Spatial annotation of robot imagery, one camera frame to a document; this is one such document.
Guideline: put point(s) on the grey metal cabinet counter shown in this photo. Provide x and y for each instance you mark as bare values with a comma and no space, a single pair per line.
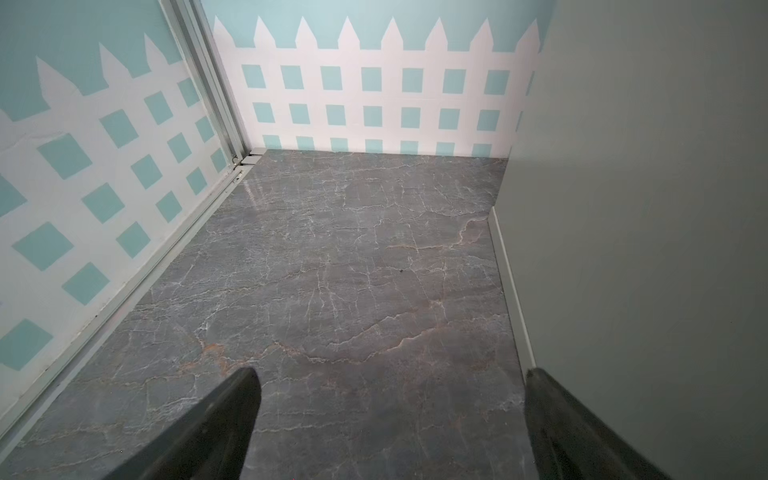
631,226

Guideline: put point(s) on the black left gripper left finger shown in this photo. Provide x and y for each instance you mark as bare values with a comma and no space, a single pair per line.
210,441

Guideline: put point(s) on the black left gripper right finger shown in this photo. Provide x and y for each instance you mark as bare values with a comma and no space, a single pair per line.
570,442

